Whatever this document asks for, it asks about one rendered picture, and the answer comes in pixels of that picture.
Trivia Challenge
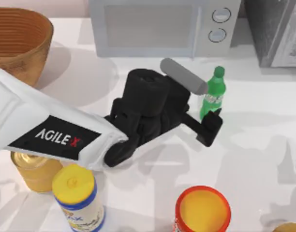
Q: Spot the grey microwave door handle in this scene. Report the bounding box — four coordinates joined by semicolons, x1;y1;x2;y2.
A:
193;6;202;60

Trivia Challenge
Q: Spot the golden round object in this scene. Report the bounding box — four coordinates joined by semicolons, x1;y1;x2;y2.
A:
271;222;296;232

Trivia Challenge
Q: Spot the grey cabinet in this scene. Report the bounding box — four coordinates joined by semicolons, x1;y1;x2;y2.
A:
243;0;296;69

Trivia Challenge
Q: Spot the white canister with yellow lid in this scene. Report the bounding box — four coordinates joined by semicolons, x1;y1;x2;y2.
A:
52;164;106;232

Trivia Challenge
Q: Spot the round microwave knob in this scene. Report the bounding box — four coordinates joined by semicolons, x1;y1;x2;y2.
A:
207;27;227;44
211;7;232;24

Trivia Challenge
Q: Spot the red and orange can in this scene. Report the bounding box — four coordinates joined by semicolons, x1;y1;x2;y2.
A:
174;185;232;232

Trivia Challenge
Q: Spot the green bottle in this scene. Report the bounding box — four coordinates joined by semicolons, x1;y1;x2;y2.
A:
199;66;227;122

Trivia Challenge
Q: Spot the brown wooden basket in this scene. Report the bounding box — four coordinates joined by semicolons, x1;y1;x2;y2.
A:
0;7;55;88

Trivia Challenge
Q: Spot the pale microwave oven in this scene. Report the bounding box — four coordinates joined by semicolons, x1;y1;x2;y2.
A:
88;0;242;59

